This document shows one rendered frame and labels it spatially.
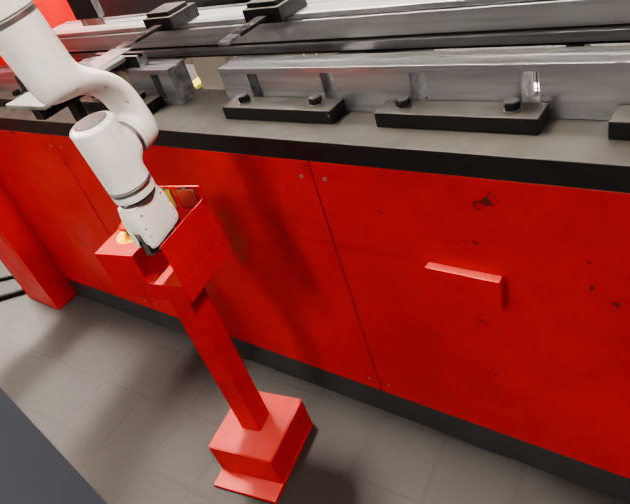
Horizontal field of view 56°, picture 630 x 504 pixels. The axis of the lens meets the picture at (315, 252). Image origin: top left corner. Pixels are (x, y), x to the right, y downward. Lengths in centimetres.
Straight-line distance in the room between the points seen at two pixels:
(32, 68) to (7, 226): 158
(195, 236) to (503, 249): 60
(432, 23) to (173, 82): 63
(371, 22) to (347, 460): 111
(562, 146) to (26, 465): 134
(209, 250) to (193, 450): 79
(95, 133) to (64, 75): 10
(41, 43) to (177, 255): 44
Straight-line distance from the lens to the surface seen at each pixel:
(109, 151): 109
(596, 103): 103
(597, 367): 123
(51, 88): 106
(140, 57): 165
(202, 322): 138
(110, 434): 209
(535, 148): 99
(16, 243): 261
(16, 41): 105
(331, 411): 179
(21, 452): 161
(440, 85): 110
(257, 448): 164
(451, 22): 136
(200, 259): 124
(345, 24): 149
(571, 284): 110
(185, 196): 127
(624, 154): 96
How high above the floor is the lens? 138
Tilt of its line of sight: 36 degrees down
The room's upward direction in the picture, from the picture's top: 19 degrees counter-clockwise
